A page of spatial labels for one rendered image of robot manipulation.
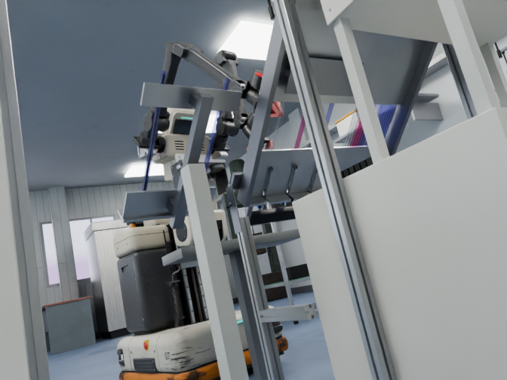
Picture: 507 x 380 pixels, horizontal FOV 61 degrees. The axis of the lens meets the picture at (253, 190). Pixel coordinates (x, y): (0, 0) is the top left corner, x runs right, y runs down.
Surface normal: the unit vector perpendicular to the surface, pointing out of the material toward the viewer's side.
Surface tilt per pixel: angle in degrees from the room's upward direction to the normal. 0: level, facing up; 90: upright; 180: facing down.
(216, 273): 90
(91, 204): 90
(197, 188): 90
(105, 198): 90
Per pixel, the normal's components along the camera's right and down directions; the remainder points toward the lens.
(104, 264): 0.48, -0.29
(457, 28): -0.85, 0.08
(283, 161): 0.49, 0.49
